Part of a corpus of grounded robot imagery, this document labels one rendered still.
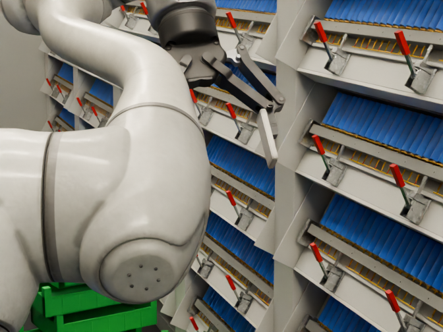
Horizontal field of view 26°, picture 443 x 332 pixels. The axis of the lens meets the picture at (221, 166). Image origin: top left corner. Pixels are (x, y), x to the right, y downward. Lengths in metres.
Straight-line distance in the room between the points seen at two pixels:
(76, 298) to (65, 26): 1.54
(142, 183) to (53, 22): 0.46
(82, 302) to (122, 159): 1.85
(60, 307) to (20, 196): 1.84
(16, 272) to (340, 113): 1.02
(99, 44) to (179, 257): 0.38
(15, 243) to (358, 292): 0.94
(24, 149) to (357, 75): 0.86
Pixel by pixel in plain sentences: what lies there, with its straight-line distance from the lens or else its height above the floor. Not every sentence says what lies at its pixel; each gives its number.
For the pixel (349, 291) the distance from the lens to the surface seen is 1.67.
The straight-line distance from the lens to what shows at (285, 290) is 1.90.
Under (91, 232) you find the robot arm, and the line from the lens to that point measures 0.77.
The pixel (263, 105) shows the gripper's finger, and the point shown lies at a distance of 1.20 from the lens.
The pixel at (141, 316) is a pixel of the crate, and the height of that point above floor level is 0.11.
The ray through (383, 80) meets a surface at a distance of 1.50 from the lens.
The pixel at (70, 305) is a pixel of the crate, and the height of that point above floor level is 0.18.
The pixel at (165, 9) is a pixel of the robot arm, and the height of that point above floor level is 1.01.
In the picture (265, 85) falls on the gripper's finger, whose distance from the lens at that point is 1.22.
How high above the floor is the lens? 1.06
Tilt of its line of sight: 11 degrees down
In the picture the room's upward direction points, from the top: straight up
